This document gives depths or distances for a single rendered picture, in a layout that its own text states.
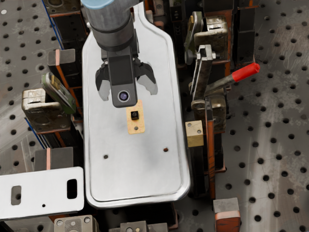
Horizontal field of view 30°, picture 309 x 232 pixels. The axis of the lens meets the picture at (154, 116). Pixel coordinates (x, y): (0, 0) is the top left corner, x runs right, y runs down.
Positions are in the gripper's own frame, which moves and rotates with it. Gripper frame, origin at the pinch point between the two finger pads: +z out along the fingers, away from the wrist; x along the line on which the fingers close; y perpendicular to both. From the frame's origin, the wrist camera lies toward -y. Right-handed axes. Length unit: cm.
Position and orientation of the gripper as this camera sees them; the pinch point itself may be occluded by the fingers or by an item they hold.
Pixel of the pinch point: (129, 98)
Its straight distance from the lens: 121.2
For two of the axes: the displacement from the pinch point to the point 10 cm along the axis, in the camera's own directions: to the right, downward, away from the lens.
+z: 1.1, 4.9, 8.7
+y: -0.8, -8.7, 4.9
